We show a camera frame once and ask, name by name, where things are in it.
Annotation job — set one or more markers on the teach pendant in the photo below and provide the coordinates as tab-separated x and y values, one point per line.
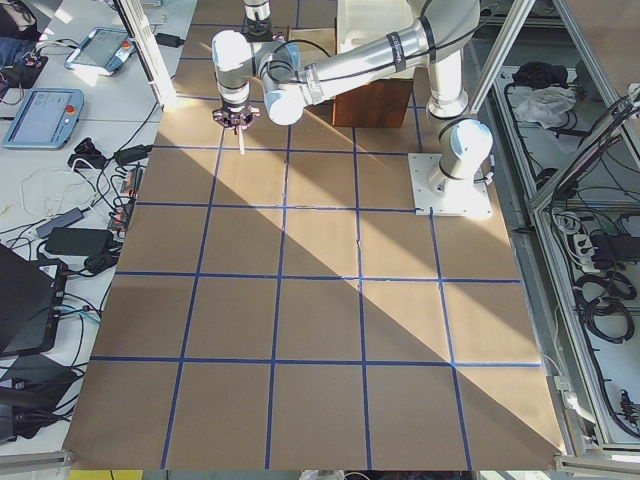
103	52
45	119

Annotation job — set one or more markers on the black laptop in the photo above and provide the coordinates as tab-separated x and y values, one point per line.
31	292

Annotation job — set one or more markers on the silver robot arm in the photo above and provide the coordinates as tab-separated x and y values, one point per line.
257	11
434	40

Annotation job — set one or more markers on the lower teach pendant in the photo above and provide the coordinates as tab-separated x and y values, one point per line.
45	119

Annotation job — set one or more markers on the black power adapter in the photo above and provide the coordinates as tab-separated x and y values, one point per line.
78	241

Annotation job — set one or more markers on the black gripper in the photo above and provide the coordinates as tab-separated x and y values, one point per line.
234	109
258	28

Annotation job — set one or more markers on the brown wooden drawer cabinet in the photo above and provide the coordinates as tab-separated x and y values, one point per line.
380	104

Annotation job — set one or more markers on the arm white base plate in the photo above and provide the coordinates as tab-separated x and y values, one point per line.
438	195

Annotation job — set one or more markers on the white plastic bin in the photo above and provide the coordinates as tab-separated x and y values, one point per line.
362	21

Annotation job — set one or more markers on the upper teach pendant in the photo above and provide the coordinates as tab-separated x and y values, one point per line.
103	52

